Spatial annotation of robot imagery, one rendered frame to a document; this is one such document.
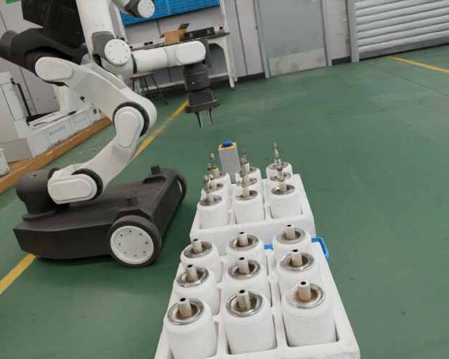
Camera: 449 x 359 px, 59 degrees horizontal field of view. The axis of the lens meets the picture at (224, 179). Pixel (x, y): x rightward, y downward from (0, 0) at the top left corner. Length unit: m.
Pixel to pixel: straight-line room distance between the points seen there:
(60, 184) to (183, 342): 1.06
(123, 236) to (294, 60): 5.13
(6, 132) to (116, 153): 2.26
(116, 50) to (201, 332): 0.85
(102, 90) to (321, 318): 1.16
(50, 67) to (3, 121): 2.19
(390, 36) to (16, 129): 5.02
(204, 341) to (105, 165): 1.01
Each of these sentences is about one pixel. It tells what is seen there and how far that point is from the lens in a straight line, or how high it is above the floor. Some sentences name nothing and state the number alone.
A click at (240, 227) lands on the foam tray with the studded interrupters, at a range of 1.24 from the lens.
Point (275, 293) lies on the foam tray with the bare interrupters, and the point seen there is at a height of 0.18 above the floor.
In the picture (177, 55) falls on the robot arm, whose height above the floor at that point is 0.71.
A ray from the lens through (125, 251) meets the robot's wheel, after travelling 1.54.
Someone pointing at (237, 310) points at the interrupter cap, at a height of 0.25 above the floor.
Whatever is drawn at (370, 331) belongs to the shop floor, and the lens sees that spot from 1.10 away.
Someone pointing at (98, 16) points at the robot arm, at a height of 0.87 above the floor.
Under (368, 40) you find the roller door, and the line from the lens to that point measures 6.39.
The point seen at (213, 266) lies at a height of 0.22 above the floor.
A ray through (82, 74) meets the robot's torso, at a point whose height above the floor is 0.71.
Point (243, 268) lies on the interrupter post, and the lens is 0.89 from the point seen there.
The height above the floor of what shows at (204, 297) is 0.22.
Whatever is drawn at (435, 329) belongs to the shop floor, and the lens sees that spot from 1.13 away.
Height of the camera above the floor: 0.75
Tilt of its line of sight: 20 degrees down
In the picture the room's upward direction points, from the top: 12 degrees counter-clockwise
